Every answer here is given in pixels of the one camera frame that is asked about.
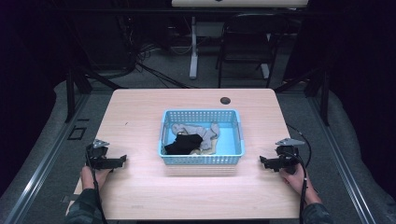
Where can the person's left hand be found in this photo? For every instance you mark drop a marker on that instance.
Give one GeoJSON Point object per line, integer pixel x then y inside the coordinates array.
{"type": "Point", "coordinates": [93, 179]}

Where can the black metal stand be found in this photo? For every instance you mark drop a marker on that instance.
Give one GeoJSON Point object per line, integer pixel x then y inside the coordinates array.
{"type": "Point", "coordinates": [322, 93]}
{"type": "Point", "coordinates": [73, 93]}

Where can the black floor socket frame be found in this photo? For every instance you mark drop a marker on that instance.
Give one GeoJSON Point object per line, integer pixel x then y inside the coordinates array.
{"type": "Point", "coordinates": [76, 133]}

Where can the person's right hand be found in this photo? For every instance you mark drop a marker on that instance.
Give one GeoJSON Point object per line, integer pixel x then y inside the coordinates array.
{"type": "Point", "coordinates": [294, 180]}

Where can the white desk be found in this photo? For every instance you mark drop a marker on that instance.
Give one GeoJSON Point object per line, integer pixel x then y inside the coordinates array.
{"type": "Point", "coordinates": [236, 3]}

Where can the metal floor rail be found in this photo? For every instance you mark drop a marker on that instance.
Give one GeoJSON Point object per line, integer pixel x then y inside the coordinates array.
{"type": "Point", "coordinates": [46, 158]}
{"type": "Point", "coordinates": [342, 161]}

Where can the black sock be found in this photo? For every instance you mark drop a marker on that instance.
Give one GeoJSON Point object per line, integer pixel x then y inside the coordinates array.
{"type": "Point", "coordinates": [183, 144]}

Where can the beige sock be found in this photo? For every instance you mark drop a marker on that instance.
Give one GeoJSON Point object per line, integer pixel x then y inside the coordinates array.
{"type": "Point", "coordinates": [208, 151]}

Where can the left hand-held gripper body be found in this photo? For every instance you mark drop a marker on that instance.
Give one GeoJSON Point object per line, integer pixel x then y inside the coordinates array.
{"type": "Point", "coordinates": [99, 153]}

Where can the light blue plastic basket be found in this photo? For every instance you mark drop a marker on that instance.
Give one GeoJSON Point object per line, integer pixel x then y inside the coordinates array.
{"type": "Point", "coordinates": [232, 141]}

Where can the black folding chair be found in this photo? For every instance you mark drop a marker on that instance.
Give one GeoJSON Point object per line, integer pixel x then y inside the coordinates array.
{"type": "Point", "coordinates": [249, 40]}

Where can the grey sock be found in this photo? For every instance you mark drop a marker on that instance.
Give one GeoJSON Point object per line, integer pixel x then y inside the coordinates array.
{"type": "Point", "coordinates": [205, 133]}

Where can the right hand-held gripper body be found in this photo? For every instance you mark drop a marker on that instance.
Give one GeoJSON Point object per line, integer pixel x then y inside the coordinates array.
{"type": "Point", "coordinates": [288, 154]}

